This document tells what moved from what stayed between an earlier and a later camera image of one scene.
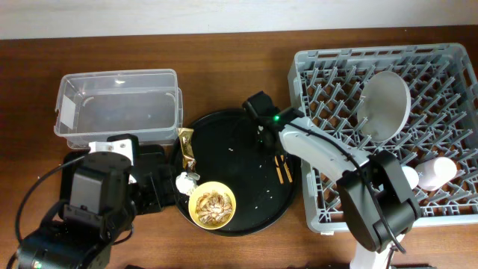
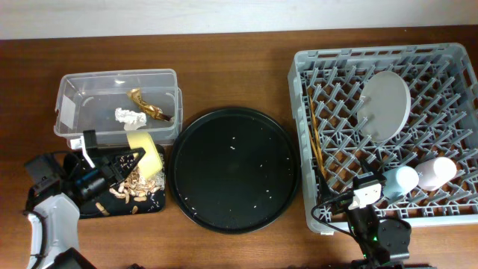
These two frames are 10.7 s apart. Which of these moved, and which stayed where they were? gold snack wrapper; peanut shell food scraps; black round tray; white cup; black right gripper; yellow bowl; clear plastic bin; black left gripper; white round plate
Moved: black right gripper; black left gripper; peanut shell food scraps; yellow bowl; gold snack wrapper
Stayed: white round plate; black round tray; white cup; clear plastic bin
